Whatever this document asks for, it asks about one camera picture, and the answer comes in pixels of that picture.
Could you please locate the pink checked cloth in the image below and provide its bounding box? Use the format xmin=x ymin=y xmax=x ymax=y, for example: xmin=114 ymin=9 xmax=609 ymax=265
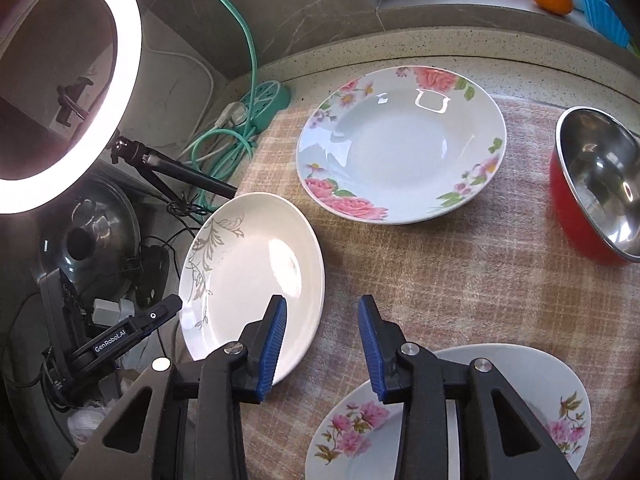
xmin=172 ymin=97 xmax=640 ymax=480

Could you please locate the large pink floral plate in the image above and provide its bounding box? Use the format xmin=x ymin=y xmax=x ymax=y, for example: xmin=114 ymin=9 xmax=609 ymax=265
xmin=296 ymin=66 xmax=507 ymax=225

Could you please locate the small pink floral plate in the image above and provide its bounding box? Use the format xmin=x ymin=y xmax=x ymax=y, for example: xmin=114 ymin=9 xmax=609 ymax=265
xmin=305 ymin=343 xmax=592 ymax=480

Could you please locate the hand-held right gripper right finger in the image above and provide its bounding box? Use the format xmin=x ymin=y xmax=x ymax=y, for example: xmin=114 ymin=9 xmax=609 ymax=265
xmin=358 ymin=295 xmax=581 ymax=480

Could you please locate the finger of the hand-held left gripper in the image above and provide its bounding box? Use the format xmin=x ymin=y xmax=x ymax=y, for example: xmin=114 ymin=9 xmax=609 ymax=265
xmin=132 ymin=294 xmax=184 ymax=334

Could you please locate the white plug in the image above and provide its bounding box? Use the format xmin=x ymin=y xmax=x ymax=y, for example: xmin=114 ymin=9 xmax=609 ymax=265
xmin=215 ymin=102 xmax=252 ymax=129

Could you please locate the black tripod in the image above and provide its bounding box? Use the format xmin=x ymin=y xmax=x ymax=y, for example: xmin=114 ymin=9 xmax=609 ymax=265
xmin=107 ymin=130 xmax=239 ymax=202

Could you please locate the green power strip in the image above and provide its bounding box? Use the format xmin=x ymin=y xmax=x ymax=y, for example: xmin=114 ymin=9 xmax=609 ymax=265
xmin=239 ymin=80 xmax=292 ymax=137

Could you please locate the ring light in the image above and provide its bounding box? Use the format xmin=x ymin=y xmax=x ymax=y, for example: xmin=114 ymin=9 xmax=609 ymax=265
xmin=0 ymin=0 xmax=144 ymax=216

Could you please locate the black phone holder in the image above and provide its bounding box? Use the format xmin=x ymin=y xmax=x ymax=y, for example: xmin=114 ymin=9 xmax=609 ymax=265
xmin=55 ymin=76 xmax=96 ymax=127

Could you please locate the red steel bowl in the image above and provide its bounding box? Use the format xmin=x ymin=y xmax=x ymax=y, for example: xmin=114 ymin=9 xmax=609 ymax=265
xmin=549 ymin=106 xmax=640 ymax=267

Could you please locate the white plate grey leaf print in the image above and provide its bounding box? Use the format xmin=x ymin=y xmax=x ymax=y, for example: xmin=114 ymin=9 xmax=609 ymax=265
xmin=178 ymin=192 xmax=326 ymax=387

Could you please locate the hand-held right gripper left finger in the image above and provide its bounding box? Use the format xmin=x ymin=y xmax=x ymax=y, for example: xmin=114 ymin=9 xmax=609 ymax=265
xmin=60 ymin=294 xmax=288 ymax=480

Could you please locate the white charger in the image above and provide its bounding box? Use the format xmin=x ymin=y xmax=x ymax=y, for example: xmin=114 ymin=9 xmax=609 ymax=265
xmin=92 ymin=297 xmax=137 ymax=327

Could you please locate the blue ribbed basket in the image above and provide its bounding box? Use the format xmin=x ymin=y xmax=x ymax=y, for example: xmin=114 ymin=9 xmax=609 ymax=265
xmin=571 ymin=0 xmax=634 ymax=52

